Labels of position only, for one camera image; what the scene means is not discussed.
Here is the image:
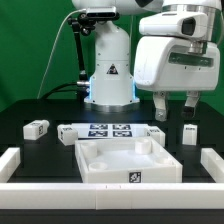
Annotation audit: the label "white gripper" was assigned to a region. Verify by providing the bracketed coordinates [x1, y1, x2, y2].
[134, 36, 220, 122]

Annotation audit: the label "white square tabletop part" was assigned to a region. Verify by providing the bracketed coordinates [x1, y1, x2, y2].
[75, 137, 183, 183]

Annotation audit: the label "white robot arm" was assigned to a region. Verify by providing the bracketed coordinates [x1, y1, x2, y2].
[72, 0, 222, 121]

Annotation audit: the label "white right fence block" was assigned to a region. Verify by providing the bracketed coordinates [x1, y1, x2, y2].
[200, 148, 224, 183]

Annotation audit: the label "white fence block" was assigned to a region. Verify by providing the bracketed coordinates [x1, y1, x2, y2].
[200, 148, 224, 183]
[0, 147, 21, 183]

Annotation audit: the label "marker tag sheet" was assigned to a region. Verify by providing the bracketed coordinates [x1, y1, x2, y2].
[72, 123, 148, 139]

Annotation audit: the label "white front fence bar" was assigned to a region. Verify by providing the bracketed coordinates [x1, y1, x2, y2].
[0, 183, 224, 210]

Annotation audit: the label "white left fence block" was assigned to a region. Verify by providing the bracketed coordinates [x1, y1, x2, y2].
[0, 147, 21, 183]

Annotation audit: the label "black cables at base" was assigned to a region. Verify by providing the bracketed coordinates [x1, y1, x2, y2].
[39, 82, 90, 100]

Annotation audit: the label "grey camera on mount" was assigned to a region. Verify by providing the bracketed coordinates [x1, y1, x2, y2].
[86, 6, 117, 19]

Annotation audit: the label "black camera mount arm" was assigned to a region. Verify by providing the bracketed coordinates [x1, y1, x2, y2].
[67, 13, 96, 99]

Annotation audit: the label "white camera cable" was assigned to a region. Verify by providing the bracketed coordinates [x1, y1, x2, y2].
[36, 9, 88, 100]

